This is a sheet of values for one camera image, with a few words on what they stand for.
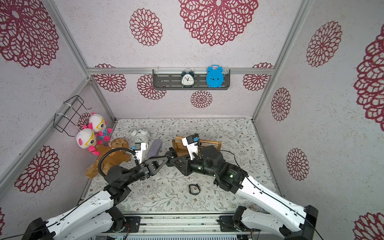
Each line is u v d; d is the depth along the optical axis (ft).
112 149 3.03
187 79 2.95
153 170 1.89
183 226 2.45
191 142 1.81
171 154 2.01
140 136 3.22
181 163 1.99
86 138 2.73
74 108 2.66
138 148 1.95
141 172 1.91
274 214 1.38
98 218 1.95
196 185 2.81
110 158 2.97
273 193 1.43
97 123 3.04
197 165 1.74
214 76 2.95
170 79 3.09
